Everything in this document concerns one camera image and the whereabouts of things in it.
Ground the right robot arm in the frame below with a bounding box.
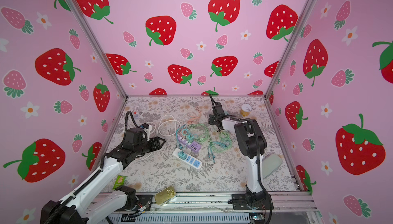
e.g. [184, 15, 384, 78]
[208, 95, 274, 224]

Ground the yellow tin can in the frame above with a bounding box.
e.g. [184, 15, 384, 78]
[240, 104, 252, 117]

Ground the pale green soap box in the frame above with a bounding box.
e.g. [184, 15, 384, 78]
[262, 154, 282, 179]

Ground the purple power strip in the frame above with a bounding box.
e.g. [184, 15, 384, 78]
[177, 135, 201, 153]

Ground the white blue power strip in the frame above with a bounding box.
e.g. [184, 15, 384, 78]
[172, 148, 203, 170]

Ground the aluminium front rail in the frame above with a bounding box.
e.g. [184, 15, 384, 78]
[80, 192, 324, 224]

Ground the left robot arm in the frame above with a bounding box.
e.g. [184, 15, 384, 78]
[40, 122, 166, 224]

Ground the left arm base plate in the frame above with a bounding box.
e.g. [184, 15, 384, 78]
[115, 194, 153, 213]

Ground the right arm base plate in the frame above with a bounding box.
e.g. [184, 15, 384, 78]
[228, 193, 274, 210]

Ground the pink charger cable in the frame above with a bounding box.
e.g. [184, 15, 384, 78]
[185, 108, 203, 125]

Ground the blue charger plug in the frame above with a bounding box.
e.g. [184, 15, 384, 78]
[178, 151, 187, 160]

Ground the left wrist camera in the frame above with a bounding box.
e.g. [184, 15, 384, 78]
[140, 123, 153, 141]

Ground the green snack packet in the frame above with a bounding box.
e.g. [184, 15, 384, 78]
[113, 175, 127, 190]

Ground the gold sardine tin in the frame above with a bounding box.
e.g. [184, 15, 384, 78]
[155, 186, 177, 205]

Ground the green cable tangle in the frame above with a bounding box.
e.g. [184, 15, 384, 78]
[176, 122, 232, 163]

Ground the clear plastic small box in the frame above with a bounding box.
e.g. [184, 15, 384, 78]
[133, 106, 140, 117]

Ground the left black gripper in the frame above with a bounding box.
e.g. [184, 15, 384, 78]
[135, 136, 166, 157]

